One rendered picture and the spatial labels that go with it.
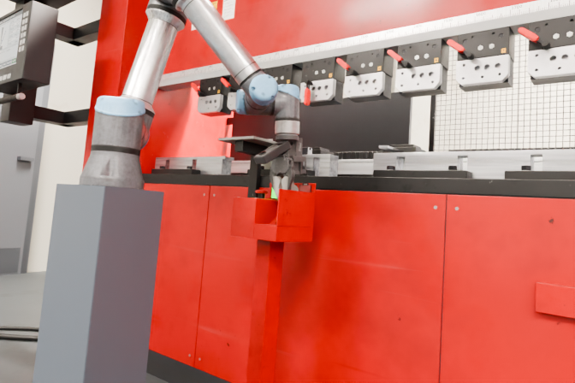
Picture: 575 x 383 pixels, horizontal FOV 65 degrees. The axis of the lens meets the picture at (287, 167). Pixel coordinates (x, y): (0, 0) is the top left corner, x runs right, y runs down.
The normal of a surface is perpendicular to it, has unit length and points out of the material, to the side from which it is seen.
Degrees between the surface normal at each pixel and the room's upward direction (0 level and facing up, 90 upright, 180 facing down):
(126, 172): 73
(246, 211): 90
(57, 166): 90
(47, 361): 90
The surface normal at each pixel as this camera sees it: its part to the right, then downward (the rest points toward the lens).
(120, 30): -0.60, -0.12
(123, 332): 0.86, 0.02
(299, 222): 0.73, -0.01
